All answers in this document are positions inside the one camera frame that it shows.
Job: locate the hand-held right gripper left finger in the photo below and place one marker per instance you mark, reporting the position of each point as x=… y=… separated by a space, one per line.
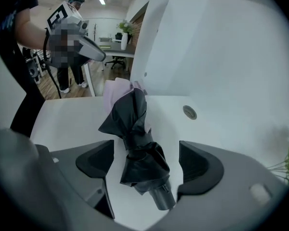
x=94 y=160

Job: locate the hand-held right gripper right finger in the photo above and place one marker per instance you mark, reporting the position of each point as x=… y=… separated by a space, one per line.
x=207 y=167

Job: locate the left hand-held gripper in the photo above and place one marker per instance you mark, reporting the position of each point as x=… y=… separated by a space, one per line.
x=62 y=13

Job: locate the black and pink umbrella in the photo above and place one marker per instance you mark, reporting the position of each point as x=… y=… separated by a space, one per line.
x=137 y=129

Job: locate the person's left forearm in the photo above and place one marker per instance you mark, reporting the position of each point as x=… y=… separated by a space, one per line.
x=31 y=30

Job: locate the small white desk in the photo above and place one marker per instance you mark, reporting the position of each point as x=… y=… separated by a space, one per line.
x=106 y=40

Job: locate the black coat rack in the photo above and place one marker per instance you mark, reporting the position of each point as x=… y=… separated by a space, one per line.
x=95 y=31

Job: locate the dark desk with white legs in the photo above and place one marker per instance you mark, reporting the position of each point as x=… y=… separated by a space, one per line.
x=118 y=50

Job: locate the black office chair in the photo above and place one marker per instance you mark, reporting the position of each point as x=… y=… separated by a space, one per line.
x=115 y=61
x=119 y=36

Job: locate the white vase with flowers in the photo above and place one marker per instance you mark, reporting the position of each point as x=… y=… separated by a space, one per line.
x=124 y=41

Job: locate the white table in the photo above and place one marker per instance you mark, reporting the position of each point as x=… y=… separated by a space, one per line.
x=74 y=119

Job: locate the white shelf rack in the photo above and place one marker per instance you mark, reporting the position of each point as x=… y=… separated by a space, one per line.
x=33 y=67

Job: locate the person's black trousers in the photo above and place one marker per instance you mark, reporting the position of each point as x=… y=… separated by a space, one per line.
x=26 y=93

